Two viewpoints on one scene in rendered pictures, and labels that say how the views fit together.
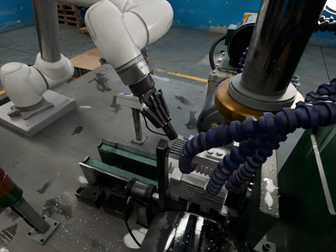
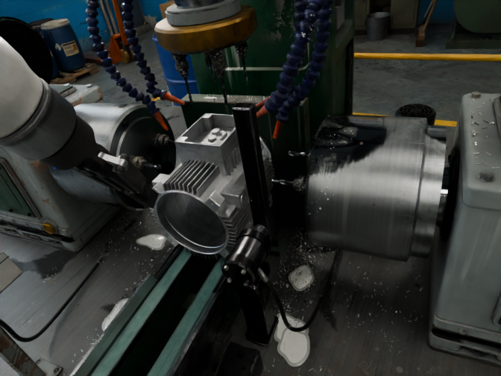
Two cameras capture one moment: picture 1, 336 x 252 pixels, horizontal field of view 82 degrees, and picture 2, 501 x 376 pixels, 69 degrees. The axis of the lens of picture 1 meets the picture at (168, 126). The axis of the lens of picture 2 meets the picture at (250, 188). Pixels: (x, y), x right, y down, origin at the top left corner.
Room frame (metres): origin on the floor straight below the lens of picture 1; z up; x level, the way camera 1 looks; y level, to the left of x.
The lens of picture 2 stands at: (0.24, 0.50, 1.46)
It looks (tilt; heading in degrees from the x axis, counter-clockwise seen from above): 36 degrees down; 277
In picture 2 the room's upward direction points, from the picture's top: 10 degrees counter-clockwise
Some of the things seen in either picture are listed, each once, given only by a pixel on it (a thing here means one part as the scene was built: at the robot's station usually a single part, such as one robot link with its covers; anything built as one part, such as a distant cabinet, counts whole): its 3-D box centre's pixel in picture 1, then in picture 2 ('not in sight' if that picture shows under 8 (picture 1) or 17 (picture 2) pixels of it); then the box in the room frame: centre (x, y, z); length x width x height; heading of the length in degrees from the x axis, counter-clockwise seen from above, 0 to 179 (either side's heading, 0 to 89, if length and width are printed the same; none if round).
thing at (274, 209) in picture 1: (262, 199); (256, 156); (0.31, -0.30, 0.97); 0.30 x 0.11 x 0.34; 158
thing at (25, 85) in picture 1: (21, 82); not in sight; (0.99, 0.83, 1.02); 0.18 x 0.16 x 0.22; 146
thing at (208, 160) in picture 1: (215, 156); (215, 144); (0.37, -0.14, 1.11); 0.12 x 0.11 x 0.07; 67
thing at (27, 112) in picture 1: (27, 105); not in sight; (0.97, 0.85, 0.89); 0.22 x 0.18 x 0.06; 144
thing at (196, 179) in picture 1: (198, 171); (215, 192); (0.39, -0.10, 1.01); 0.20 x 0.19 x 0.19; 67
